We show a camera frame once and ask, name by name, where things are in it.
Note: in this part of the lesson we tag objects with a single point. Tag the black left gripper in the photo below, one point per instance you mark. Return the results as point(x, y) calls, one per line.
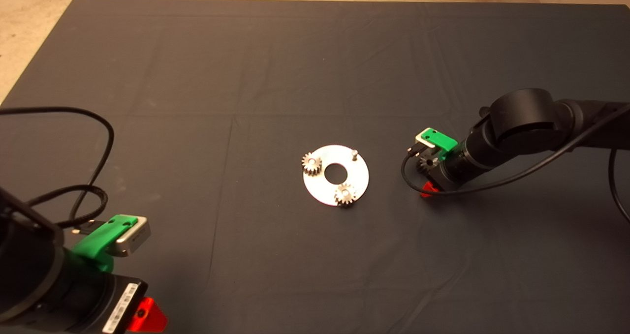
point(88, 299)

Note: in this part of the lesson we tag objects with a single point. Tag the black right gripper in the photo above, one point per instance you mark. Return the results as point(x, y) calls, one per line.
point(450, 174)

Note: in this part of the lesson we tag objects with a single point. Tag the dark steel planetary gear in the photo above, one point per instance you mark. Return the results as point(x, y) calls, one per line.
point(346, 195)
point(425, 164)

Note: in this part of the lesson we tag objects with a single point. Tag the bright steel planetary gear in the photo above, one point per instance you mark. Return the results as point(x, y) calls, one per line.
point(311, 164)

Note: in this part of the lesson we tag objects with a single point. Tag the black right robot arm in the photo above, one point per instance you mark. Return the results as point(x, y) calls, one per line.
point(521, 122)

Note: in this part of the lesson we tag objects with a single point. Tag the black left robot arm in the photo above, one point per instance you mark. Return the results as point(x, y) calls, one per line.
point(24, 270)

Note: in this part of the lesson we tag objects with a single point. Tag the round metal carrier plate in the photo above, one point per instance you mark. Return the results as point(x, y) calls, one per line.
point(359, 171)

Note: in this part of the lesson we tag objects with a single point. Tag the dark grey table cloth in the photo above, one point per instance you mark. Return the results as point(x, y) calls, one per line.
point(246, 78)

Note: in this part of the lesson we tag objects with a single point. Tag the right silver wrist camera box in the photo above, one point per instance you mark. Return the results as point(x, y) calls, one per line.
point(422, 138)

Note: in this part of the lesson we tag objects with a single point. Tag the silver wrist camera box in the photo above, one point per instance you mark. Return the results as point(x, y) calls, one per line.
point(135, 239)
point(422, 138)

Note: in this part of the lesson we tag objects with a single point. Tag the right green camera mount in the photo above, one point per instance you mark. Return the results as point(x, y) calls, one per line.
point(443, 139)

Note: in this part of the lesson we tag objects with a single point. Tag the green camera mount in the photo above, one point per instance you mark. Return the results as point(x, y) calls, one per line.
point(98, 240)
point(443, 139)

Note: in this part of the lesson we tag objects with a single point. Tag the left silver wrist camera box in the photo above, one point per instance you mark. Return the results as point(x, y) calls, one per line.
point(135, 239)

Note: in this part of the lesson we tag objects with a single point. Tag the left green camera mount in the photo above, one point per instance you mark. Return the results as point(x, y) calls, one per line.
point(98, 240)

